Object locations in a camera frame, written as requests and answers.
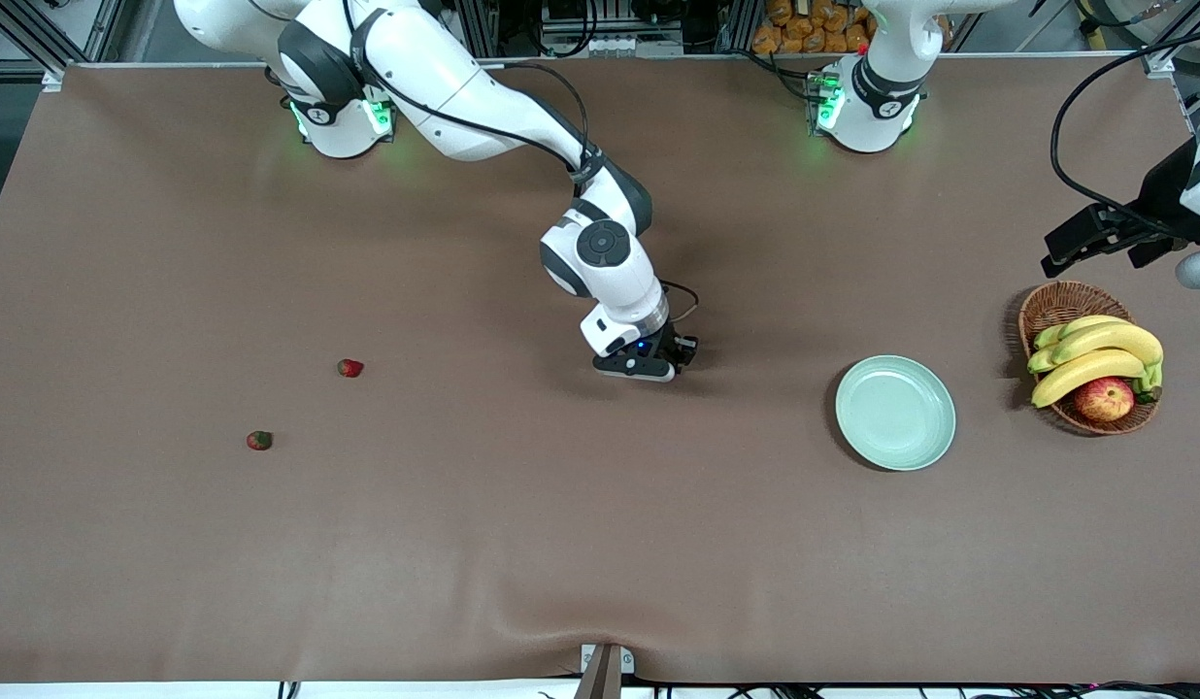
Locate brown wicker basket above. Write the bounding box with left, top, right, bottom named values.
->
left=1017, top=281, right=1162, bottom=437

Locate brown table mat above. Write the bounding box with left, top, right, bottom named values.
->
left=0, top=53, right=1200, bottom=685

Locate bag of orange buns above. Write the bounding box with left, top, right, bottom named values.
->
left=752, top=0, right=878, bottom=55

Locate grey camera pole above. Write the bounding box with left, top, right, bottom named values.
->
left=573, top=646, right=623, bottom=699

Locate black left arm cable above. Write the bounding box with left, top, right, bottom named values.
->
left=1049, top=29, right=1200, bottom=239

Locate pale green plate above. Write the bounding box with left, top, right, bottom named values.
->
left=834, top=354, right=957, bottom=473

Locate large yellow banana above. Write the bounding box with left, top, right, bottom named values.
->
left=1050, top=322, right=1165, bottom=368

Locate red yellow apple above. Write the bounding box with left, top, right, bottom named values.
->
left=1074, top=377, right=1136, bottom=423

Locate white terminal block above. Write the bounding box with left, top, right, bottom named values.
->
left=585, top=35, right=683, bottom=57

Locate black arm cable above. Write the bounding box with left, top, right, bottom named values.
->
left=343, top=0, right=703, bottom=326
left=1049, top=29, right=1200, bottom=239

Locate grey metal clamp bracket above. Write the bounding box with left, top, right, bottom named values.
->
left=581, top=644, right=636, bottom=676

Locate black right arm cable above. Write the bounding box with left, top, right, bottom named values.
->
left=343, top=0, right=703, bottom=326

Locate aluminium frame profile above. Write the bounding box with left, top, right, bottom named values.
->
left=0, top=0, right=125, bottom=93
left=1139, top=0, right=1200, bottom=79

